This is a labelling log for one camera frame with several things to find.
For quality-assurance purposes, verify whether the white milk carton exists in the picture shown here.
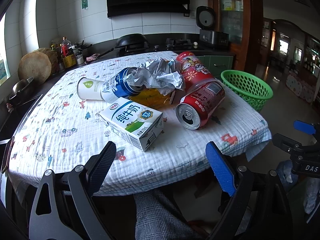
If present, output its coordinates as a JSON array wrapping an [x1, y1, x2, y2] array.
[[99, 98, 164, 151]]

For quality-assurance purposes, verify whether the white paper cup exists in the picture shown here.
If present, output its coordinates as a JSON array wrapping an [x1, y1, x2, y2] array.
[[77, 77, 104, 100]]

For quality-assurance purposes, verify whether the red cola can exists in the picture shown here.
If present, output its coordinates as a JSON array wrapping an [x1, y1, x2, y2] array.
[[176, 81, 226, 130]]

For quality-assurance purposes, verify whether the blue white drink can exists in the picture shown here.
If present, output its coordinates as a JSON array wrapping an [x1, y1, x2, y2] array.
[[100, 67, 144, 103]]

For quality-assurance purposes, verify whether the yellow plastic wrapper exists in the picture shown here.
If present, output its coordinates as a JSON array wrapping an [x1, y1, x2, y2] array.
[[128, 88, 176, 109]]

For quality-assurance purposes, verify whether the tall red cartoon can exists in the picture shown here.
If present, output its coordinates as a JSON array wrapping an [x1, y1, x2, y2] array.
[[176, 51, 215, 93]]

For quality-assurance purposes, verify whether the green kitchen cabinet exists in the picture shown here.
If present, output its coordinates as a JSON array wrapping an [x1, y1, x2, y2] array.
[[197, 55, 234, 80]]

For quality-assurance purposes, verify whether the polka dot play fence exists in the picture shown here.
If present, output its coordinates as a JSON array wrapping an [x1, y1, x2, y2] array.
[[286, 73, 315, 103]]

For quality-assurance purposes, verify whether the printed white tablecloth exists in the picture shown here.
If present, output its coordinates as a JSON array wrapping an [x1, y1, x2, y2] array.
[[7, 50, 272, 197]]

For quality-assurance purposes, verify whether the green plastic basket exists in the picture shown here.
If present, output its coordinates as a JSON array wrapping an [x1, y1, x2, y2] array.
[[220, 70, 273, 112]]

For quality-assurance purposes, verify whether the plaid trouser leg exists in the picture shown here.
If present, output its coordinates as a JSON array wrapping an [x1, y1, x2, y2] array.
[[133, 189, 201, 239]]

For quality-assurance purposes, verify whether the yellow tin container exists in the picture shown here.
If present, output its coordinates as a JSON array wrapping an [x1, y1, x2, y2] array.
[[62, 54, 77, 69]]

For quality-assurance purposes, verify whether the steel bowl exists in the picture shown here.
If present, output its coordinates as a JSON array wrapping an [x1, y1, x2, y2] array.
[[12, 77, 34, 96]]

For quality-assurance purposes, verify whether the round wooden cutting board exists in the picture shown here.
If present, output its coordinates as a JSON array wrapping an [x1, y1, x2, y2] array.
[[17, 48, 58, 85]]

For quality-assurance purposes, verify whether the black wok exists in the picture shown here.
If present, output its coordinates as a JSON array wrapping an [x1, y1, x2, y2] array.
[[97, 34, 149, 59]]

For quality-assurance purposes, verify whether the gas stove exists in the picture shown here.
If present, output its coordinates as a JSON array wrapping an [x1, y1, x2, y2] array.
[[152, 38, 200, 51]]

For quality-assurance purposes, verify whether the wooden glass cabinet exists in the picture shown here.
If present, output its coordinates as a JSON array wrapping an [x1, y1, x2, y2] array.
[[208, 0, 263, 74]]

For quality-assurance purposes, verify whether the black rice cooker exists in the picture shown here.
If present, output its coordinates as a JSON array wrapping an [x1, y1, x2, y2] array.
[[196, 5, 229, 46]]

